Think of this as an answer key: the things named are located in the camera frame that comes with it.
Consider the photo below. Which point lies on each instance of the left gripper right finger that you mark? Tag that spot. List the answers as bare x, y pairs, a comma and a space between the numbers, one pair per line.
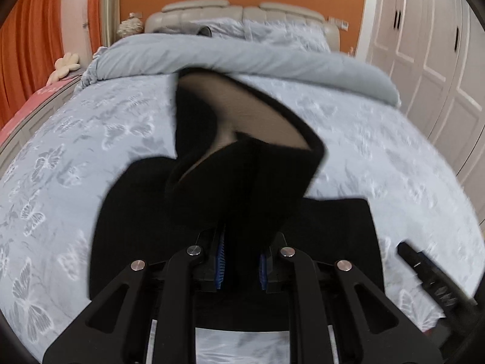
334, 313

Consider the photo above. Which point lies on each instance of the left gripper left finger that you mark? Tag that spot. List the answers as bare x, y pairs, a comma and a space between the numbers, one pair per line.
150, 312

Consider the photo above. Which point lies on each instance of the black pants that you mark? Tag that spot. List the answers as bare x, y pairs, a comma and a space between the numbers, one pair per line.
240, 175

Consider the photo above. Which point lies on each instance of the butterfly print bed sheet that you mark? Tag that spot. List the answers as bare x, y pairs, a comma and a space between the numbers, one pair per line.
51, 192

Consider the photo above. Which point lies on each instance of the pink topped side cabinet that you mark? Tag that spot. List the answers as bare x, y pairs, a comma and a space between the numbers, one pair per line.
31, 117

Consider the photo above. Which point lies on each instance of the white wardrobe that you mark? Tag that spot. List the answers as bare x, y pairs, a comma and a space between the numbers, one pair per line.
433, 51

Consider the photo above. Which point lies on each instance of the flower shaped plush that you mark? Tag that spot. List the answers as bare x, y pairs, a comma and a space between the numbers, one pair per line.
63, 67

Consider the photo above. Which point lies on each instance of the grey folded duvet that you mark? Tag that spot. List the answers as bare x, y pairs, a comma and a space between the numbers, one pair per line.
161, 54

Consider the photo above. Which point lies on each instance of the butterfly print pillow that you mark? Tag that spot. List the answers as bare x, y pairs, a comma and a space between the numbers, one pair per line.
292, 35

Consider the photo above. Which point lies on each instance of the orange curtain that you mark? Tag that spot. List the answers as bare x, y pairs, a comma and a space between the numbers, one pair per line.
34, 35

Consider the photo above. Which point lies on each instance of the white bedside ornament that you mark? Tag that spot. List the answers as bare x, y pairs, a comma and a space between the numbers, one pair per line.
133, 25

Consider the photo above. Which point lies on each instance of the beige padded headboard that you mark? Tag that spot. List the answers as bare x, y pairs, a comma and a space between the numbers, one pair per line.
177, 13

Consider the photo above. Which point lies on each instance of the wall switch panel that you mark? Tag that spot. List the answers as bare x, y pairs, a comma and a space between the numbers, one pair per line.
341, 24

